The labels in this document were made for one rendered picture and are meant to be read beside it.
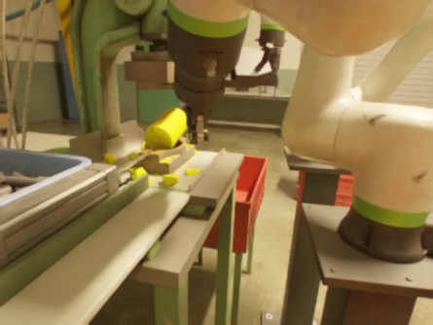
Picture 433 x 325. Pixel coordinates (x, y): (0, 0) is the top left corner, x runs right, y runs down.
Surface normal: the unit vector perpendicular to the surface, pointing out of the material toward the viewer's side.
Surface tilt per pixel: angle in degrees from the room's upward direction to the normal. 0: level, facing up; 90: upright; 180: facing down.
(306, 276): 90
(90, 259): 0
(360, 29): 135
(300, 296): 90
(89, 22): 90
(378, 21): 130
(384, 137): 89
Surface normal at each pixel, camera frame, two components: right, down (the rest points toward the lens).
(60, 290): 0.04, -0.95
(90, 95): -0.25, 0.29
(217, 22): 0.13, 0.85
